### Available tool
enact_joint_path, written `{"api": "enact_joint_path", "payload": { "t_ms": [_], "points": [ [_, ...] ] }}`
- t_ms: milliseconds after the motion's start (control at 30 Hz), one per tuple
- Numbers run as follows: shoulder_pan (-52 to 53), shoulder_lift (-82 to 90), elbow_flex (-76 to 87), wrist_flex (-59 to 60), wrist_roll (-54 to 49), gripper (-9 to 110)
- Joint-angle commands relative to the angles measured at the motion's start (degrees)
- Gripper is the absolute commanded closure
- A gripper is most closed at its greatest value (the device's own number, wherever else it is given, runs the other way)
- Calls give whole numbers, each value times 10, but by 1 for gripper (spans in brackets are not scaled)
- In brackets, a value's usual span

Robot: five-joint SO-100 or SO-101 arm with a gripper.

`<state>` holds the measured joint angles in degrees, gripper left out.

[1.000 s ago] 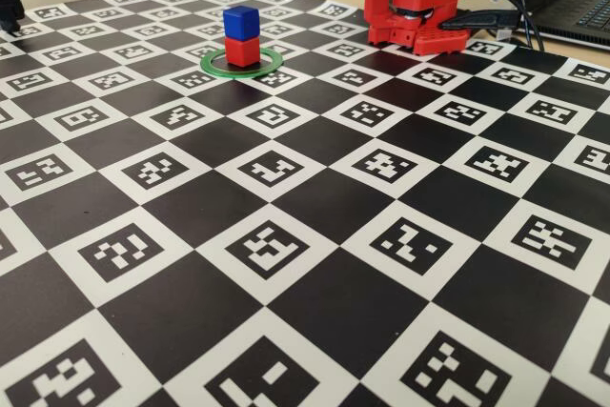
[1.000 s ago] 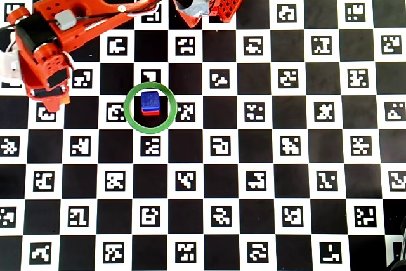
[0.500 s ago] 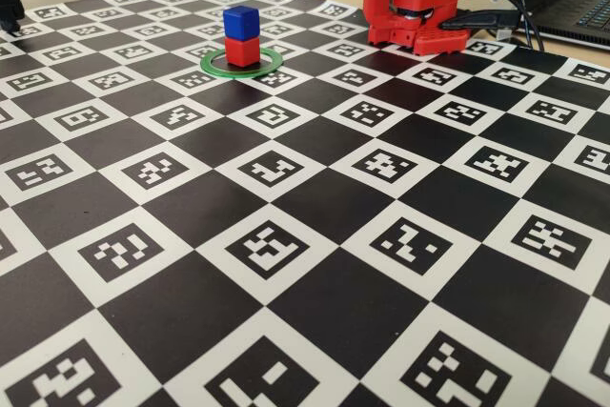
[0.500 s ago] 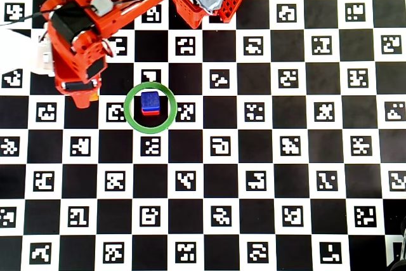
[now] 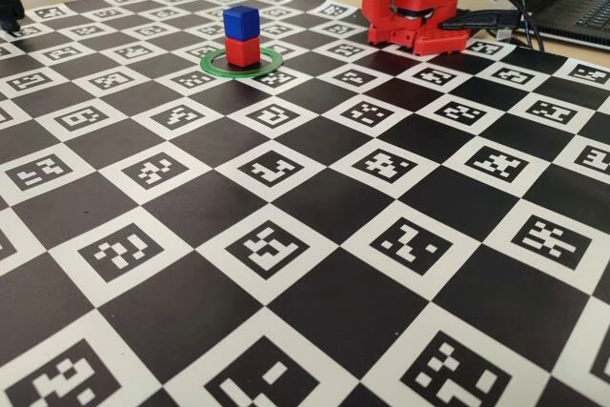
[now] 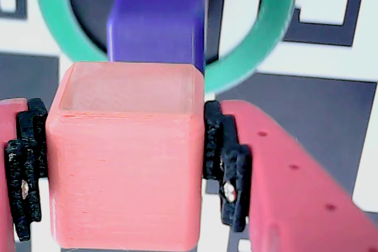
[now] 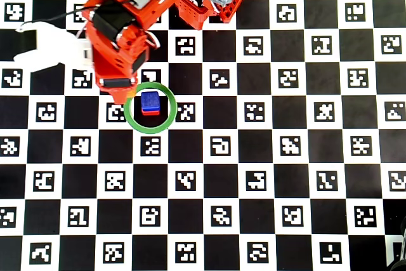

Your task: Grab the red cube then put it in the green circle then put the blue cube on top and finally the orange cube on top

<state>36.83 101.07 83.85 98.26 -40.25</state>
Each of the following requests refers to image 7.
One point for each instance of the black camera stand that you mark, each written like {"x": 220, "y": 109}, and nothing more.
{"x": 401, "y": 252}

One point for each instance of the blue cube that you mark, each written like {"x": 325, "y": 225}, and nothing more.
{"x": 149, "y": 99}

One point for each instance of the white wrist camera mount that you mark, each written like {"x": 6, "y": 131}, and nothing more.
{"x": 57, "y": 49}

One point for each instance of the black white marker mat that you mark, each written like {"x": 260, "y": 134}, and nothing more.
{"x": 253, "y": 156}

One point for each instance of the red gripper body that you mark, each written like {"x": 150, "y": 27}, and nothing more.
{"x": 116, "y": 82}

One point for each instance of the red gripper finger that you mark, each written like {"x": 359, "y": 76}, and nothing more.
{"x": 120, "y": 96}

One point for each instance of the red cube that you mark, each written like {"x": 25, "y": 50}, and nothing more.
{"x": 150, "y": 113}

